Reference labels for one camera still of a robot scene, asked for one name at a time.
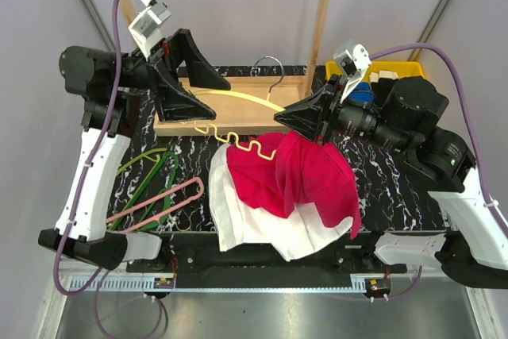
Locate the lime green hanger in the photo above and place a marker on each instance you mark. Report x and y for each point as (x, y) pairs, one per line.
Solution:
(154, 155)

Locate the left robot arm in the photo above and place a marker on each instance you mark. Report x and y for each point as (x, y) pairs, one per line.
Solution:
(106, 82)

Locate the folded blue cloth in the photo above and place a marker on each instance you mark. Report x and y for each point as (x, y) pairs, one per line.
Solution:
(362, 95)

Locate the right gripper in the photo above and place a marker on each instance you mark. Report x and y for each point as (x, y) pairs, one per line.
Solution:
(313, 116)

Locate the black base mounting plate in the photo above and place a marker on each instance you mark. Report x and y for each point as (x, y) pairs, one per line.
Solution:
(197, 252)

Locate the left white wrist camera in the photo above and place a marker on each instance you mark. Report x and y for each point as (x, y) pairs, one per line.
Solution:
(145, 28)

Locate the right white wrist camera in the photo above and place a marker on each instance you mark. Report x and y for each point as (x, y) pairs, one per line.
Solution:
(354, 61)

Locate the white pink garment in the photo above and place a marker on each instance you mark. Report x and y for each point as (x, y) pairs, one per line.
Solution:
(236, 223)

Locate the dark green hanger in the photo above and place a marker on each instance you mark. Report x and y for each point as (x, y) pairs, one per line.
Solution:
(164, 178)

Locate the wooden clothes rack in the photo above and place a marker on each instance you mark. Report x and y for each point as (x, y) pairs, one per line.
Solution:
(244, 117)

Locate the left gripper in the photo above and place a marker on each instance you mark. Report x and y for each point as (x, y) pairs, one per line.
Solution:
(174, 103)

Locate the folded black cloth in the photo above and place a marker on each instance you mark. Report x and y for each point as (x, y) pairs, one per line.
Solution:
(382, 82)

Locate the magenta pink shirt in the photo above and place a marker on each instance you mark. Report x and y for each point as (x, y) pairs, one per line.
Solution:
(301, 172)

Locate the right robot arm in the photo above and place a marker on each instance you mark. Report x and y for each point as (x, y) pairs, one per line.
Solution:
(401, 117)

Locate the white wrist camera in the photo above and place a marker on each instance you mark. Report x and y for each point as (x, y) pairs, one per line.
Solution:
(354, 61)
(145, 28)

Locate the yellow plastic tray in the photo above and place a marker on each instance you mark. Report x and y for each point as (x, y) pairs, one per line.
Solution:
(401, 68)

